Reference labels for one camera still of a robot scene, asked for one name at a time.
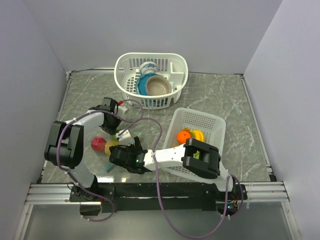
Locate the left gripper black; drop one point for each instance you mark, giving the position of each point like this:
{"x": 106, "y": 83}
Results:
{"x": 111, "y": 131}

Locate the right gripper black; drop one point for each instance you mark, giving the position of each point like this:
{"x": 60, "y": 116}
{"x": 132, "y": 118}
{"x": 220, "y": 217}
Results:
{"x": 137, "y": 147}

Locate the yellow orange fake mango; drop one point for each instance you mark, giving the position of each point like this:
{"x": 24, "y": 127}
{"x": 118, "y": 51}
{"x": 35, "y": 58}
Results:
{"x": 108, "y": 145}

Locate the clear zip top bag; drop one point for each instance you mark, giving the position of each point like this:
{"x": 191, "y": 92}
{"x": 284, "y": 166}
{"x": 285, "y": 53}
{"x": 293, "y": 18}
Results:
{"x": 98, "y": 162}

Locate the red fake apple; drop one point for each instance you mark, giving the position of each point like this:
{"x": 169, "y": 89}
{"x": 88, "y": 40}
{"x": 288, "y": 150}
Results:
{"x": 98, "y": 144}

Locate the orange fake fruit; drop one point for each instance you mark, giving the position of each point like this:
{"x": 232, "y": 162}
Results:
{"x": 182, "y": 136}

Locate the green fake vegetable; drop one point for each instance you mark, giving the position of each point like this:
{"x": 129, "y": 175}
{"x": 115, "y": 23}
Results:
{"x": 197, "y": 155}

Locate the yellow fake banana piece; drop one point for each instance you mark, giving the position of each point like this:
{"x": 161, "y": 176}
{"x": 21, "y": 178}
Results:
{"x": 196, "y": 134}

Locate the white rectangular mesh basket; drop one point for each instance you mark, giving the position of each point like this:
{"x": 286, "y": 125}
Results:
{"x": 205, "y": 127}

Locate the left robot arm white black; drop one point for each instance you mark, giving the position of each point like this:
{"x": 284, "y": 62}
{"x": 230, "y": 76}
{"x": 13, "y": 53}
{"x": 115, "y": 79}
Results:
{"x": 65, "y": 143}

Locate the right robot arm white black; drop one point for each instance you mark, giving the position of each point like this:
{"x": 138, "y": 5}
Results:
{"x": 194, "y": 160}

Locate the teal plate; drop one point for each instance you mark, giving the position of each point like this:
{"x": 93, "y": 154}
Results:
{"x": 141, "y": 83}

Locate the white oval dish basket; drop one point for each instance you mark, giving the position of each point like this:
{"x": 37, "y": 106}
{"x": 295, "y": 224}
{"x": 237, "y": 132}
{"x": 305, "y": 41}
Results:
{"x": 171, "y": 66}

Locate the beige bowl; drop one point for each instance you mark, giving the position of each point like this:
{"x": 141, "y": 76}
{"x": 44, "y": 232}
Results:
{"x": 158, "y": 86}

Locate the blue white porcelain cup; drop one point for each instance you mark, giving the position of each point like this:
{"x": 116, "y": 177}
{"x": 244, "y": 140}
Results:
{"x": 148, "y": 67}

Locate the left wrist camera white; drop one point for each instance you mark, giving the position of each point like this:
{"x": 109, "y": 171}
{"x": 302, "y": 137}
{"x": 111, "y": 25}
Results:
{"x": 120, "y": 109}

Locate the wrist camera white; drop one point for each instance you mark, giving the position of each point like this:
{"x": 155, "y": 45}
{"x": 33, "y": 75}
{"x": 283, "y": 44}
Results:
{"x": 120, "y": 109}
{"x": 125, "y": 138}

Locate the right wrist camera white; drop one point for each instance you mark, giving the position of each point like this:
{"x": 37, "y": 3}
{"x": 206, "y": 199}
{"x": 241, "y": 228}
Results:
{"x": 125, "y": 138}

